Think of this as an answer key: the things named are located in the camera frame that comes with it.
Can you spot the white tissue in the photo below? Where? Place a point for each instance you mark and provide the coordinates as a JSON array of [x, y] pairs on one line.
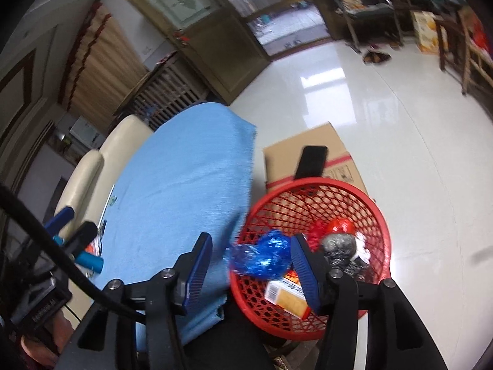
[[362, 252]]

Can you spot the wooden door with glass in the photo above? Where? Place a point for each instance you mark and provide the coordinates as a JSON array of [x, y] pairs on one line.
[[215, 46]]

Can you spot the blue tablecloth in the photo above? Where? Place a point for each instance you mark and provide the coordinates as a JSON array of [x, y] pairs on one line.
[[173, 169]]

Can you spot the white refrigerator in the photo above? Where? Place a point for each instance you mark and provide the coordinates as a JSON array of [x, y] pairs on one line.
[[86, 133]]

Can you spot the wooden slatted crib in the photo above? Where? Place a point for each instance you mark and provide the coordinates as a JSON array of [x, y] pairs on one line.
[[165, 88]]

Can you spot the beige curtain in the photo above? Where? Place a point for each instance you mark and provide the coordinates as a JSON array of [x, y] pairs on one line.
[[104, 65]]

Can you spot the brown slipper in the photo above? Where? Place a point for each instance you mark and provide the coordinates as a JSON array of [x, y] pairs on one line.
[[383, 56], [369, 57]]

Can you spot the orange snack packet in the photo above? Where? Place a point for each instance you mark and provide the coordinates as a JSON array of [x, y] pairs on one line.
[[292, 276]]

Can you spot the cream leather sofa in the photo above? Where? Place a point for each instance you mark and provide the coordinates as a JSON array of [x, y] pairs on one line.
[[123, 135]]

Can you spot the brown cardboard box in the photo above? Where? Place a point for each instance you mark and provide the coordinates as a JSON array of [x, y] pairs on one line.
[[304, 135]]

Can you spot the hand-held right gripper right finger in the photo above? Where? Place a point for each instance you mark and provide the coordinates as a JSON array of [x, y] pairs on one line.
[[306, 273]]

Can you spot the red shiny wrapper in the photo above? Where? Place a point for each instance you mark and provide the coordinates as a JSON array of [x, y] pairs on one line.
[[341, 225]]

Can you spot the black plastic bag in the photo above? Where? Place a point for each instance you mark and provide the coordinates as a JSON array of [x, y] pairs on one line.
[[339, 246]]

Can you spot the red plastic bag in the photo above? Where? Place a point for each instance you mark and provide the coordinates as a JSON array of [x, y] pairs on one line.
[[317, 237]]

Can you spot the red mesh plastic basket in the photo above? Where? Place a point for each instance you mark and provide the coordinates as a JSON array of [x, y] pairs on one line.
[[269, 304]]

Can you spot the orange printed cardboard box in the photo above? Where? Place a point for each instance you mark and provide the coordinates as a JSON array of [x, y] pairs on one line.
[[425, 32]]

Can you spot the blue plastic bag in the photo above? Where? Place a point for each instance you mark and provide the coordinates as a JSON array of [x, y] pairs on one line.
[[265, 256]]

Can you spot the black metal chair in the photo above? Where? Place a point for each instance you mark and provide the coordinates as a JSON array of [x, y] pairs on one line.
[[369, 11]]

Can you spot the orange and white box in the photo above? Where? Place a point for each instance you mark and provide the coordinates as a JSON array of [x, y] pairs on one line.
[[287, 296]]

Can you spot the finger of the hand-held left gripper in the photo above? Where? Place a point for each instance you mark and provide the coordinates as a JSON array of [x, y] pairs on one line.
[[81, 239], [59, 223]]

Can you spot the black smartphone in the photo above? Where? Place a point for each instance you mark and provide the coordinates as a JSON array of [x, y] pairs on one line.
[[311, 162]]

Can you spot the light wooden armchair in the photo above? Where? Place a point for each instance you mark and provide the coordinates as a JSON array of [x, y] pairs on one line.
[[477, 57]]

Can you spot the dark wooden stool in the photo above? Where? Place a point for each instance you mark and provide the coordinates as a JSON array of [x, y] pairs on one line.
[[446, 27]]

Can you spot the person's left hand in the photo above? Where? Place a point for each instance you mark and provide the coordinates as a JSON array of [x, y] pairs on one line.
[[50, 343]]

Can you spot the white box with orange top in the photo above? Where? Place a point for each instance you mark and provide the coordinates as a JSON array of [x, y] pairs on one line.
[[92, 247]]

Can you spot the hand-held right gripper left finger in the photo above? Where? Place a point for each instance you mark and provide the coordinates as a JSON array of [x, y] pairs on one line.
[[198, 273]]

